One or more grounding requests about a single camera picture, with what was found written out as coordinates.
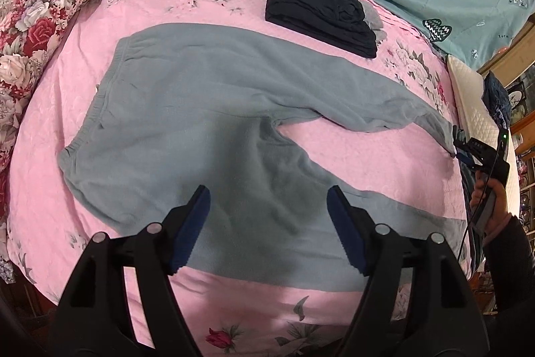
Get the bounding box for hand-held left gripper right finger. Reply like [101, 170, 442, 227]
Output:
[326, 185, 492, 357]

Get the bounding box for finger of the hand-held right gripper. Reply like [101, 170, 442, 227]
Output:
[455, 150, 478, 170]
[451, 126, 473, 146]

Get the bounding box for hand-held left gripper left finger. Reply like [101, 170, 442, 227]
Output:
[48, 185, 211, 357]

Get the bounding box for grey pants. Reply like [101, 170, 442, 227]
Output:
[59, 22, 469, 293]

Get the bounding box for person's right forearm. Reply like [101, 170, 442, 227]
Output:
[480, 215, 535, 316]

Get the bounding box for person's right hand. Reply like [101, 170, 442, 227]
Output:
[470, 176, 520, 246]

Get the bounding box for white quilted pillow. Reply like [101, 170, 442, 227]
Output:
[446, 55, 509, 158]

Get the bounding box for dark blue printed cloth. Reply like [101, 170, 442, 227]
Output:
[483, 70, 513, 128]

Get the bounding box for wooden shelf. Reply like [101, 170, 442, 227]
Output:
[476, 18, 535, 236]

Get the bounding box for pink floral bedsheet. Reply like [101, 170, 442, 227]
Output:
[8, 0, 474, 357]

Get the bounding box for small grey cloth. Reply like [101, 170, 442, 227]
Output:
[361, 3, 386, 42]

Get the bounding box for folded black garment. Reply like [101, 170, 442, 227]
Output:
[265, 0, 379, 59]

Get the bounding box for red and white floral quilt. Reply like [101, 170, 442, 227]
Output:
[0, 0, 153, 184]

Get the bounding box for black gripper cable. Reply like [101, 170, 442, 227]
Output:
[457, 146, 502, 262]

